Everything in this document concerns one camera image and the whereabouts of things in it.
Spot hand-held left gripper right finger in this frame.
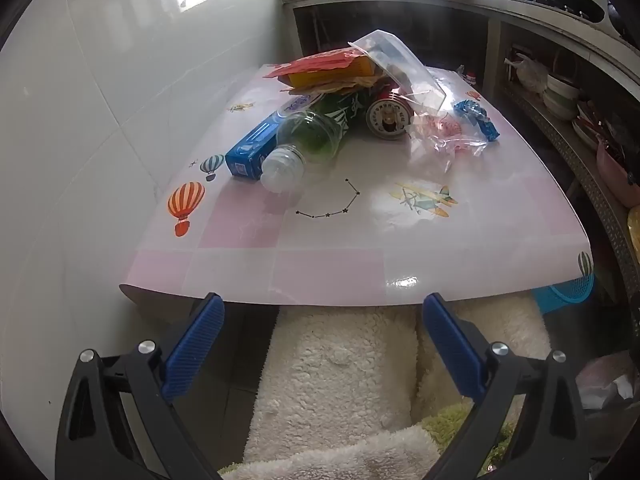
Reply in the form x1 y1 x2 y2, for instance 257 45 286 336
421 292 593 480

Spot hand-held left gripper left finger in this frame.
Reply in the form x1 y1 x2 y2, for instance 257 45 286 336
56 292 226 480

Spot blue mesh wastebasket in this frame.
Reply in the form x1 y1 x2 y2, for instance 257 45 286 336
532 272 596 316

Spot blue toothpaste box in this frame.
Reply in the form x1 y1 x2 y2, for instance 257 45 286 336
225 96 316 181

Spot green plastic bottle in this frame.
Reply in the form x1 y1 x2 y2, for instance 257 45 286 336
261 87 373 194

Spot white fluffy cushion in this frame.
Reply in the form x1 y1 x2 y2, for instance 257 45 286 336
242 305 421 466
417 297 551 416

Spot green fluffy mat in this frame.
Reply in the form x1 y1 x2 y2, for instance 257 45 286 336
420 402 516 476

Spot white fluffy blanket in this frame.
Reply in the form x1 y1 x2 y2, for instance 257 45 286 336
220 425 441 480

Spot yellow round tray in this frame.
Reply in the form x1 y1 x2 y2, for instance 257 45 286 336
627 207 640 256

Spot metal lower shelf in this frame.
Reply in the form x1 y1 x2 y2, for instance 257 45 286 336
500 80 631 391

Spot blue snack wrapper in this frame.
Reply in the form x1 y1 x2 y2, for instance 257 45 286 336
452 100 501 142

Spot pink basin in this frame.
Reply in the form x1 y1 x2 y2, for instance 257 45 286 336
597 142 633 208

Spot red drink can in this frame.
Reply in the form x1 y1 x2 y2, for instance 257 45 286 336
366 86 415 141

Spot stack of plates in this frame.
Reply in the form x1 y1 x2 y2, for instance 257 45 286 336
572 102 608 151

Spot stack of white bowls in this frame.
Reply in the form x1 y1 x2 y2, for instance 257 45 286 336
542 74 581 121

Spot white plastic bag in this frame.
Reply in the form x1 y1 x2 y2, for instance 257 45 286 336
505 55 548 93

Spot clear zip bag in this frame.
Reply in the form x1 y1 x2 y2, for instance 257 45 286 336
347 30 448 113

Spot red and orange snack packets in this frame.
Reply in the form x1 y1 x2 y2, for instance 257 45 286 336
287 55 383 88

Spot red paper packet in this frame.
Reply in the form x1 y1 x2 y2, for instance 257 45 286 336
262 46 361 80

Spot grey concrete kitchen counter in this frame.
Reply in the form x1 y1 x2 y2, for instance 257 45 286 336
280 0 640 126

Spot black wok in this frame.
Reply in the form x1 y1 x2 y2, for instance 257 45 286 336
540 0 608 23

